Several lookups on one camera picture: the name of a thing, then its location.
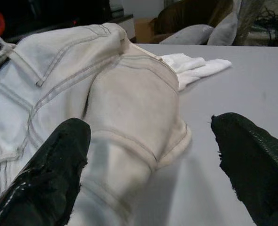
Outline grey cushion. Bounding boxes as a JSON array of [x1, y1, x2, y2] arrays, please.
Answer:
[[159, 24, 214, 45], [207, 11, 238, 46]]

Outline plain white cloth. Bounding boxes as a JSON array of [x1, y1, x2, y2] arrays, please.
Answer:
[[161, 53, 232, 92]]

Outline brown cardboard box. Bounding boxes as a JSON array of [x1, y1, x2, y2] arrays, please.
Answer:
[[135, 18, 167, 44]]

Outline white stitched jeans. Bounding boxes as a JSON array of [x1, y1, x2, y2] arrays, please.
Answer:
[[0, 22, 193, 226]]

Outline dark twig plant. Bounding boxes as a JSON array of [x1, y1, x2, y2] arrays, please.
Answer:
[[254, 7, 278, 45]]

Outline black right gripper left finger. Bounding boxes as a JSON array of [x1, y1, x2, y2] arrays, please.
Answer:
[[0, 117, 92, 226]]

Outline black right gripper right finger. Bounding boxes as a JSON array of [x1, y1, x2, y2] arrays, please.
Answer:
[[210, 112, 278, 226]]

